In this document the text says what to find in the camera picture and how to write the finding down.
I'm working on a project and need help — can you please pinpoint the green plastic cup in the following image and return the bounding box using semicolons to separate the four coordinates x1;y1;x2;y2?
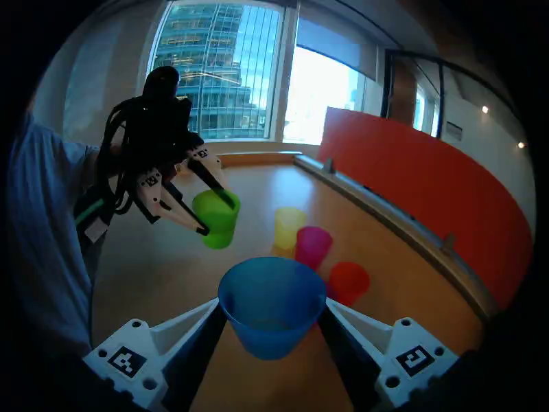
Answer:
191;190;241;250

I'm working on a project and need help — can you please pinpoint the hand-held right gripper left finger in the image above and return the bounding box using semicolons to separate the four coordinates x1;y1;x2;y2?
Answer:
82;297;227;412

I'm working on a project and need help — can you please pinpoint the pink plastic cup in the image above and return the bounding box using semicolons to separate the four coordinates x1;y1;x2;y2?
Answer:
294;226;334;272

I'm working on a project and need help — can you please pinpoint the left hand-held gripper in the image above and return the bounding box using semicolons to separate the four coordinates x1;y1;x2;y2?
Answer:
73;65;236;246

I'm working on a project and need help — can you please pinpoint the blue plastic cup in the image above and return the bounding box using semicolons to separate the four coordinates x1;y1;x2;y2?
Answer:
218;256;328;361

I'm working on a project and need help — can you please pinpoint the red desk screen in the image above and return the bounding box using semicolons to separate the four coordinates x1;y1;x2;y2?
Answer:
292;106;534;311

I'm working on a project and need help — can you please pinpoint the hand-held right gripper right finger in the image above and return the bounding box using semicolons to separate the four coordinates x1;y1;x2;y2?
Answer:
317;296;460;410

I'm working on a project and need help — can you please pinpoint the yellow plastic cup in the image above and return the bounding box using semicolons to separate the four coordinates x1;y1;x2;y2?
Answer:
274;207;307;251

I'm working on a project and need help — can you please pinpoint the person's body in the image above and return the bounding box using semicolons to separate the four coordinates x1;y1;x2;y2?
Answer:
6;111;104;357

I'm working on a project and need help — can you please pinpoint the red plastic cup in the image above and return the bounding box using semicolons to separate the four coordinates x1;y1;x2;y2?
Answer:
327;262;371;308

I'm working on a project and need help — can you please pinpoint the person's left hand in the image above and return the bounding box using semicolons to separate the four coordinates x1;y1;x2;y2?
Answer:
95;144;126;190

